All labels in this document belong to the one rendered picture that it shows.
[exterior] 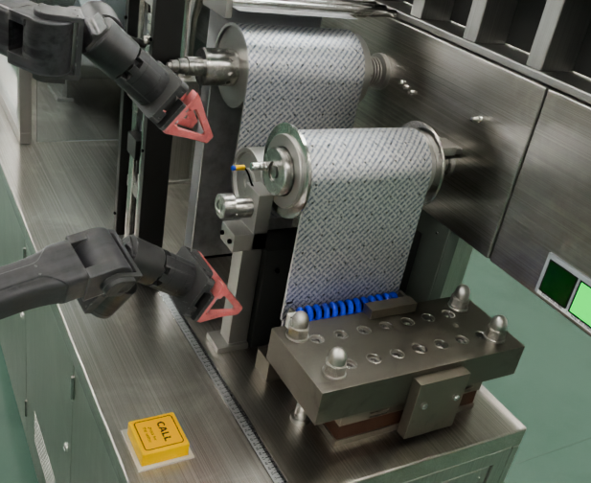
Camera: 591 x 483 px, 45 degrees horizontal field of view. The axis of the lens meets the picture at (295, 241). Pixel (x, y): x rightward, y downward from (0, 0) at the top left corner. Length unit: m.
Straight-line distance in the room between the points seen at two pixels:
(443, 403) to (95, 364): 0.56
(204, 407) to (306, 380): 0.19
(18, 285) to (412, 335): 0.62
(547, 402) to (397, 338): 1.88
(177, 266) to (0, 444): 1.46
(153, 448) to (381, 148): 0.56
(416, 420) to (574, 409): 1.92
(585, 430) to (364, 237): 1.92
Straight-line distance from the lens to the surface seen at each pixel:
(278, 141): 1.11
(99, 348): 1.26
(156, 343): 1.27
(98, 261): 0.92
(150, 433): 1.07
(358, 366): 1.08
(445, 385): 1.14
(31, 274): 0.89
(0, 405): 2.51
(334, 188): 1.09
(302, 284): 1.15
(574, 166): 1.11
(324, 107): 1.32
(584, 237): 1.11
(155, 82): 0.96
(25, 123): 1.99
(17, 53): 0.95
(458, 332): 1.23
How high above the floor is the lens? 1.67
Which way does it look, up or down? 28 degrees down
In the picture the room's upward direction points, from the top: 11 degrees clockwise
